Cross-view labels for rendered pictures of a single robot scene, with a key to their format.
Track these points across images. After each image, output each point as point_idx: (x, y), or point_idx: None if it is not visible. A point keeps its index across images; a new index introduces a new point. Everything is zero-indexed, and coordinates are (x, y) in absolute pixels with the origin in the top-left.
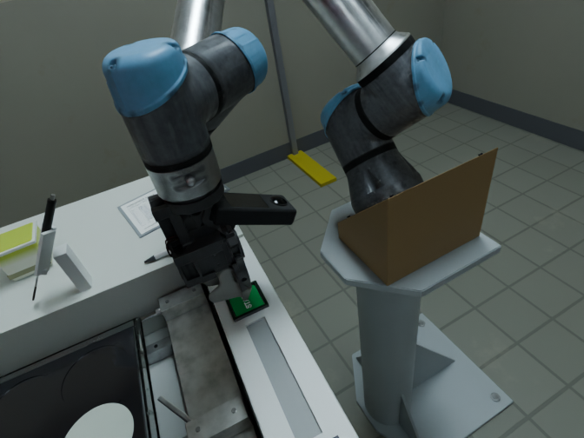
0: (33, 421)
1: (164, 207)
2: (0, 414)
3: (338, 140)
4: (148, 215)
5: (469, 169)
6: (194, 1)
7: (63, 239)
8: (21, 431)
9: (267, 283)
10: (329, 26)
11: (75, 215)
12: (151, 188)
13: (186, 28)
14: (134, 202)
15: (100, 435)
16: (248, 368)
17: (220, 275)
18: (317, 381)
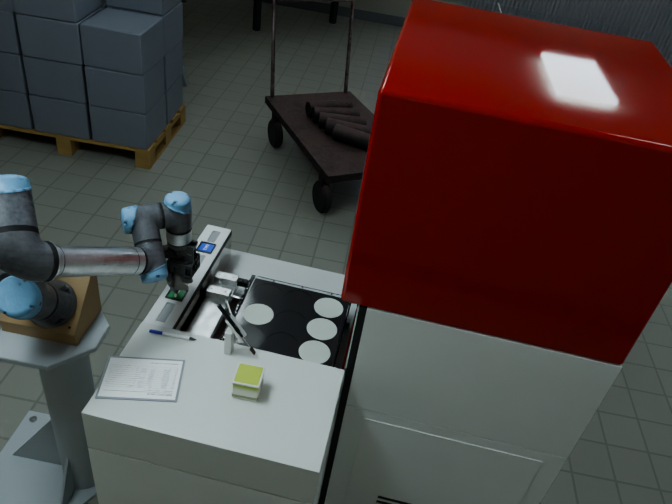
0: (278, 335)
1: (192, 240)
2: (290, 347)
3: (48, 296)
4: (167, 374)
5: None
6: (88, 246)
7: (224, 399)
8: (283, 335)
9: (162, 294)
10: None
11: (205, 420)
12: (142, 405)
13: (110, 247)
14: (164, 396)
15: (256, 314)
16: (199, 276)
17: None
18: None
